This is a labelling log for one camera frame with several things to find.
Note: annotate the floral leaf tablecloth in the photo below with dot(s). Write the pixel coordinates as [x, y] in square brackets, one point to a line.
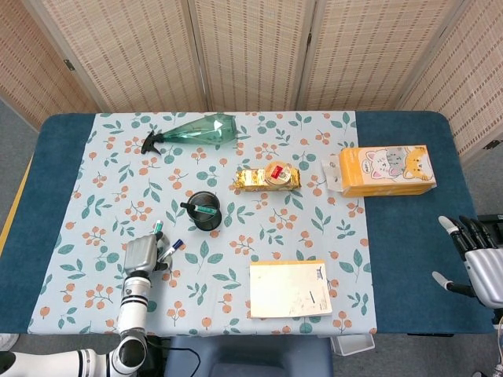
[251, 235]

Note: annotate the yellow cat tissue pack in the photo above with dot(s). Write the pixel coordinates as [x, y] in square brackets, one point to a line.
[385, 173]

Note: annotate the white rounded object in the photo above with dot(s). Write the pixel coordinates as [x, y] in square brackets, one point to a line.
[7, 341]

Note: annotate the black mesh pen holder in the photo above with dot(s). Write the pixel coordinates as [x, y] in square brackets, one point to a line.
[204, 224]

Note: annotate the green spray bottle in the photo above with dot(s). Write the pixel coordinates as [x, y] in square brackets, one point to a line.
[200, 131]

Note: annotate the blue capped whiteboard marker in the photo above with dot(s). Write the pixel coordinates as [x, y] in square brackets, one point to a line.
[176, 245]

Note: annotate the round snack cup red label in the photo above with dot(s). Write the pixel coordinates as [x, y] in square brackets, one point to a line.
[278, 173]

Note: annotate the dark blue chair seat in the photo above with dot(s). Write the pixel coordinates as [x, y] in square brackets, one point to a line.
[247, 357]

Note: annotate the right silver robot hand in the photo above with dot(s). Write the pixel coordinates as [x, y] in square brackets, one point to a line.
[485, 275]

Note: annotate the white plastic box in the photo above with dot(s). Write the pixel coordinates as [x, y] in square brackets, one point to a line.
[353, 345]

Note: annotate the cream cover notebook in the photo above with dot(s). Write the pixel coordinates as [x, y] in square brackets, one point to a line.
[288, 288]

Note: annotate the black capped whiteboard marker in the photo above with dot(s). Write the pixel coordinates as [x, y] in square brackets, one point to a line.
[200, 209]

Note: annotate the black equipment base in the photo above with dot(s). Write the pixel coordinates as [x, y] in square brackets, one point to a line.
[157, 353]

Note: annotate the black device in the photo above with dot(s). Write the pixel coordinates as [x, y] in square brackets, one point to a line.
[496, 218]

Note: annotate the gold cracker packet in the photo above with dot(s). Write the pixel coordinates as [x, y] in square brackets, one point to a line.
[251, 180]

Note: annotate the woven bamboo folding screen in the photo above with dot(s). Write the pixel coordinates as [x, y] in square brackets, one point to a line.
[251, 51]

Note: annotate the red capped whiteboard marker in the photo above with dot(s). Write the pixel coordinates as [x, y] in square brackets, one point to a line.
[158, 225]

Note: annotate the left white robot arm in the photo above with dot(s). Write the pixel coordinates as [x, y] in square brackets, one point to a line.
[131, 314]

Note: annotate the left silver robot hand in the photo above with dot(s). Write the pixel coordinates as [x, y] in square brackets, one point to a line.
[139, 253]

